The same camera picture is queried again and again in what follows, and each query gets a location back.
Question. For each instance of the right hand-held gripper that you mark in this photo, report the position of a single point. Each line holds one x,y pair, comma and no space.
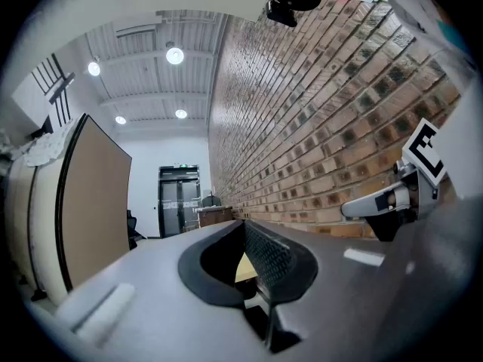
424,187

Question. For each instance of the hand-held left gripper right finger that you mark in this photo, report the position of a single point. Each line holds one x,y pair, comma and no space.
358,285

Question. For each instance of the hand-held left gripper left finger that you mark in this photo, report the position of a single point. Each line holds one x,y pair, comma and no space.
143,277

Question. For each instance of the person's right forearm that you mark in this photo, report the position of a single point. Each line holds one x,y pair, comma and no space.
448,191

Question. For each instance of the black office chair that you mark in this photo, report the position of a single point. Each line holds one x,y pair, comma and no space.
133,228

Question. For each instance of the dark double door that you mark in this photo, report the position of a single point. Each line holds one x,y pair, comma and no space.
179,202

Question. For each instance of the large brown partition board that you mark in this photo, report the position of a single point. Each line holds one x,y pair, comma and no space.
98,202

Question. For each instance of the beige partition panel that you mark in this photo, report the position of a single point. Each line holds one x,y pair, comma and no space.
41,221

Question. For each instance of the green exit sign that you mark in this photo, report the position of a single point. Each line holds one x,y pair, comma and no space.
181,165

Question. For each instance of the round ceiling lamp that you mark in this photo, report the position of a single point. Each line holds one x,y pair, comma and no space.
120,120
94,69
174,56
181,113

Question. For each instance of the white crumpled cloth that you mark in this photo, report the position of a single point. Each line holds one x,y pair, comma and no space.
45,147

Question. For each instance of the black metal railing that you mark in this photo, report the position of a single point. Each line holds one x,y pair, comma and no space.
56,85

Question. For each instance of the black head-mounted camera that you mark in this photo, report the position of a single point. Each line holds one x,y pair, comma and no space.
281,11

